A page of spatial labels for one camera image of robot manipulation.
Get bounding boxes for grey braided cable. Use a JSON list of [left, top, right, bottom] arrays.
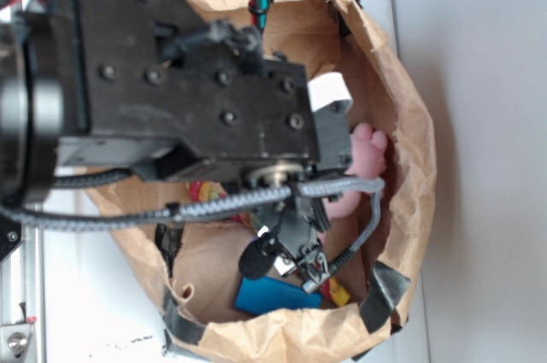
[[0, 176, 386, 278]]

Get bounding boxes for aluminium frame rail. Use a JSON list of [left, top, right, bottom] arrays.
[[0, 0, 47, 363]]

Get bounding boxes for pink plush animal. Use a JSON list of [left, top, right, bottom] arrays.
[[322, 123, 388, 220]]

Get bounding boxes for black metal bracket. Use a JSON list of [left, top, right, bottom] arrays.
[[0, 215, 22, 263]]

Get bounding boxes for multicoloured rope toy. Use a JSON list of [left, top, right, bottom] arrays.
[[185, 181, 351, 307]]

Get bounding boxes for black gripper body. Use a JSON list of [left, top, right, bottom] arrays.
[[21, 0, 354, 187]]

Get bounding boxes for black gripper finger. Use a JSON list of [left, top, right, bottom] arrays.
[[238, 197, 330, 293], [307, 72, 354, 114]]

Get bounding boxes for brown paper bag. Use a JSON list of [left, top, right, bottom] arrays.
[[74, 0, 437, 363]]

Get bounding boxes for blue rectangular block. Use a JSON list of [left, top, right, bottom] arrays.
[[234, 277, 321, 315]]

